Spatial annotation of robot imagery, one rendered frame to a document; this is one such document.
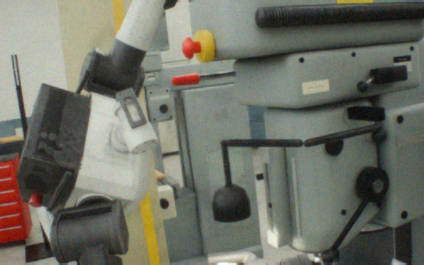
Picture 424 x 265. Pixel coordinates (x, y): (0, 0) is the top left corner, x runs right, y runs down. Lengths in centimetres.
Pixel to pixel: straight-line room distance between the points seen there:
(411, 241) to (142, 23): 95
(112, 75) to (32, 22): 876
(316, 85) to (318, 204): 23
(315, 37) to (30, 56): 916
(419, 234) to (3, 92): 906
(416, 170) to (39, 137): 81
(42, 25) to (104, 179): 896
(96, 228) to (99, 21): 176
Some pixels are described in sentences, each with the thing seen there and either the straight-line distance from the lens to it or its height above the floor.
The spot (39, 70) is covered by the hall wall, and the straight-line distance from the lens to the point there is 981.
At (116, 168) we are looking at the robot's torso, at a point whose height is 153.
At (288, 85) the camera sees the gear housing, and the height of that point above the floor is 167.
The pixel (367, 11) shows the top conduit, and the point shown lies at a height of 179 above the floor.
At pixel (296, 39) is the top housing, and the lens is 80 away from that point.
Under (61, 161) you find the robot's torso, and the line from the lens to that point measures 99.
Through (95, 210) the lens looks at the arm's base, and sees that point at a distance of 101.
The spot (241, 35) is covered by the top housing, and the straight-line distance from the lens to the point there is 77.
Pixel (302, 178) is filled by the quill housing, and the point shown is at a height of 149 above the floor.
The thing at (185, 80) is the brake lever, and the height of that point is 170.
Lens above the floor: 172
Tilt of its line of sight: 8 degrees down
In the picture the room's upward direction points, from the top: 7 degrees counter-clockwise
